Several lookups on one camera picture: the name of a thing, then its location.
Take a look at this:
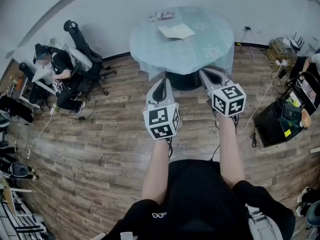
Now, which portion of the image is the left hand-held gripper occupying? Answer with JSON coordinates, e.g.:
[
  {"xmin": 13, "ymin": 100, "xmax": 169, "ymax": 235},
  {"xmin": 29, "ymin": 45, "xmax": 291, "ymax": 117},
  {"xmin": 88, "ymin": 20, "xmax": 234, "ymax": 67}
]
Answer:
[{"xmin": 142, "ymin": 78, "xmax": 181, "ymax": 141}]

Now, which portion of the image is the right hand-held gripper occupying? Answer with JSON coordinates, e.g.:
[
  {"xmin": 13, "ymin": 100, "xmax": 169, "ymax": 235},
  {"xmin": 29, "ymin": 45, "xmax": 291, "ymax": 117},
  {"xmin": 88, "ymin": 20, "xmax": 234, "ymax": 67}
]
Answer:
[{"xmin": 198, "ymin": 67, "xmax": 247, "ymax": 119}]

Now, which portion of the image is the blue cover notebook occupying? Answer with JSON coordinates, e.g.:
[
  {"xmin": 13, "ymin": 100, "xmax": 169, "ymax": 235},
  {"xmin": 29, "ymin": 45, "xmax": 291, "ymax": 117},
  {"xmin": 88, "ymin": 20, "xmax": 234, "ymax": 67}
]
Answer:
[{"xmin": 157, "ymin": 23, "xmax": 197, "ymax": 40}]

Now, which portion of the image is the person's left forearm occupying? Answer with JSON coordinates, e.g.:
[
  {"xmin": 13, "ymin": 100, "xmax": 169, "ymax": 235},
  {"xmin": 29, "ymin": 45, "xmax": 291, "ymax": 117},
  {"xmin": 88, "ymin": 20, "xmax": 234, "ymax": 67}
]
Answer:
[{"xmin": 140, "ymin": 136, "xmax": 174, "ymax": 205}]

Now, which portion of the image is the person's right forearm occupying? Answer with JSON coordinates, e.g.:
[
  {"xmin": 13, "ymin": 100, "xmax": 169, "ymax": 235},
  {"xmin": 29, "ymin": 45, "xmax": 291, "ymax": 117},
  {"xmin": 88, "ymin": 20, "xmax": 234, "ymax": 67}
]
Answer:
[{"xmin": 215, "ymin": 113, "xmax": 246, "ymax": 189}]

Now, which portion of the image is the black table base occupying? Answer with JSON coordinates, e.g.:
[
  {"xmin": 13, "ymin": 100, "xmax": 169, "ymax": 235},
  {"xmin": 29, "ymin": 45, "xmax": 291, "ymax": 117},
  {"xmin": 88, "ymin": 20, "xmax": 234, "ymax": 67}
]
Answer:
[{"xmin": 164, "ymin": 70, "xmax": 204, "ymax": 92}]

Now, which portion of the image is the round table with blue cloth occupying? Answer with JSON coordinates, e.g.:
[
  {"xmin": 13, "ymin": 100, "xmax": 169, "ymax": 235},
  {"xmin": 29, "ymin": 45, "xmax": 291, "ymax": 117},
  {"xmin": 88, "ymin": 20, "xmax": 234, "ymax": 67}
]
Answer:
[{"xmin": 129, "ymin": 6, "xmax": 235, "ymax": 82}]

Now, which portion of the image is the black open case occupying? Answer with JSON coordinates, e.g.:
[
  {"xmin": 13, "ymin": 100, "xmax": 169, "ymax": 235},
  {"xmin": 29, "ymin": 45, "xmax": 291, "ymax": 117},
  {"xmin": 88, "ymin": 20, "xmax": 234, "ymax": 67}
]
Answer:
[{"xmin": 253, "ymin": 96, "xmax": 312, "ymax": 148}]

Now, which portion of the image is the flag print box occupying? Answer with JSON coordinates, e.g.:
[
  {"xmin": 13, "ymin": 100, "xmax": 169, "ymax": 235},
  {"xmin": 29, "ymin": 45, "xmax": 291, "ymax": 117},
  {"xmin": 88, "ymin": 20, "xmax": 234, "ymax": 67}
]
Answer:
[{"xmin": 148, "ymin": 9, "xmax": 175, "ymax": 23}]

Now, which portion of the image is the black office chair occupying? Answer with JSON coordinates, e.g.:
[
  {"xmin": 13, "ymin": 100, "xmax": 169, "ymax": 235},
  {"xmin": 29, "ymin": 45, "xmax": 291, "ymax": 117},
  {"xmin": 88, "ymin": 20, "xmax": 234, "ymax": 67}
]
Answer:
[{"xmin": 63, "ymin": 19, "xmax": 118, "ymax": 103}]

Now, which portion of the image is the white router with antennas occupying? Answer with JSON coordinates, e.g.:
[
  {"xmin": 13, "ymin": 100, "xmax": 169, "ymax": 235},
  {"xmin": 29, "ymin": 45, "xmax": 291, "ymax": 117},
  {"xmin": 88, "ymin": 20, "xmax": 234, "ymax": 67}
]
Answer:
[{"xmin": 288, "ymin": 31, "xmax": 306, "ymax": 52}]

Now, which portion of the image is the screen on black stand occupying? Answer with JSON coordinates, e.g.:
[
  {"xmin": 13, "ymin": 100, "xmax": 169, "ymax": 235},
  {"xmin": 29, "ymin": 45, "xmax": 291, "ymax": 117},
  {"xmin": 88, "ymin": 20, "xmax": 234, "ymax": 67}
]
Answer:
[{"xmin": 284, "ymin": 70, "xmax": 320, "ymax": 116}]

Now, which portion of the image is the person's black clothing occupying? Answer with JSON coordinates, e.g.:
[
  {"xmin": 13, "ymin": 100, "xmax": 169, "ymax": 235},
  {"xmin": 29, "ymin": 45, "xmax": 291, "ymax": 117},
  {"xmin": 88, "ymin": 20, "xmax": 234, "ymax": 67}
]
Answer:
[{"xmin": 99, "ymin": 158, "xmax": 296, "ymax": 240}]

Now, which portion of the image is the white desk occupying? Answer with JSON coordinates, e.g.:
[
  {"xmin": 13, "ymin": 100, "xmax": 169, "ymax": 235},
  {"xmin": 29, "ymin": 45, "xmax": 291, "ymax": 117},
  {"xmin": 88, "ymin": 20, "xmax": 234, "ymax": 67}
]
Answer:
[{"xmin": 17, "ymin": 68, "xmax": 58, "ymax": 110}]

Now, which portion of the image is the black round device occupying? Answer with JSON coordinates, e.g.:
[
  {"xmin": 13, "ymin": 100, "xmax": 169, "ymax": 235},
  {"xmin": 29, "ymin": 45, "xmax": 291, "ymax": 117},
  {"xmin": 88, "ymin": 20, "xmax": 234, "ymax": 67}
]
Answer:
[{"xmin": 0, "ymin": 156, "xmax": 40, "ymax": 183}]

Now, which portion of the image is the white shelf rack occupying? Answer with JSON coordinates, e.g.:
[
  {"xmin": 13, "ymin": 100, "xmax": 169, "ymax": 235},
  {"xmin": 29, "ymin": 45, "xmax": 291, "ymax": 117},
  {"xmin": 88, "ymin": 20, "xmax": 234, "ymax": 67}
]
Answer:
[{"xmin": 0, "ymin": 183, "xmax": 50, "ymax": 240}]

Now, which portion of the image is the long white cable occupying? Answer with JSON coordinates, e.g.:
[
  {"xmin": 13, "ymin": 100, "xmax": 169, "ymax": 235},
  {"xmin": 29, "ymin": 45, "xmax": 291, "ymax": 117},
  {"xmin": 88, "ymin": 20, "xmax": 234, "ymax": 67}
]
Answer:
[{"xmin": 236, "ymin": 63, "xmax": 283, "ymax": 135}]

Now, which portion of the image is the tan box with cables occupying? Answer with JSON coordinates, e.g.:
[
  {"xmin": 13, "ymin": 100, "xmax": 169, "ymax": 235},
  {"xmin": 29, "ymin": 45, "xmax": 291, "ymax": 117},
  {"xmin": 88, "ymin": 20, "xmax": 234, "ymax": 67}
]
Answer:
[{"xmin": 265, "ymin": 37, "xmax": 299, "ymax": 65}]

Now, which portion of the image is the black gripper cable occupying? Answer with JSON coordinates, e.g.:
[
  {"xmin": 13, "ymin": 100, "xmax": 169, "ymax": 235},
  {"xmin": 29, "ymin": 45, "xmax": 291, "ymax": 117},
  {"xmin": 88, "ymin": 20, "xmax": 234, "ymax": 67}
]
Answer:
[{"xmin": 209, "ymin": 143, "xmax": 221, "ymax": 163}]

